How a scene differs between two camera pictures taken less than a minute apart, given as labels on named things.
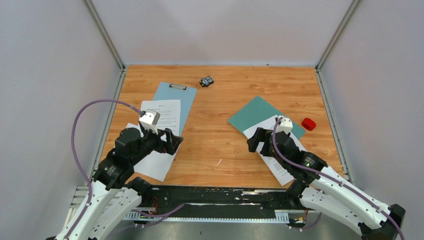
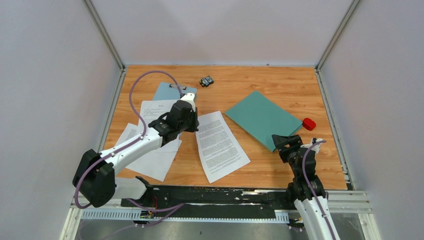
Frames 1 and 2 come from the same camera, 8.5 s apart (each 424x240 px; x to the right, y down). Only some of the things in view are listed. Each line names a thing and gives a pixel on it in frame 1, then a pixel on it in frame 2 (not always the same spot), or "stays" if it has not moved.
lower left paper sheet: (156, 165) stays
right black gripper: (261, 135) → (279, 142)
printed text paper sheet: (278, 170) → (219, 152)
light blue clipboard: (170, 91) stays
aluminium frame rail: (233, 216) stays
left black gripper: (171, 144) → (194, 128)
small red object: (308, 124) stays
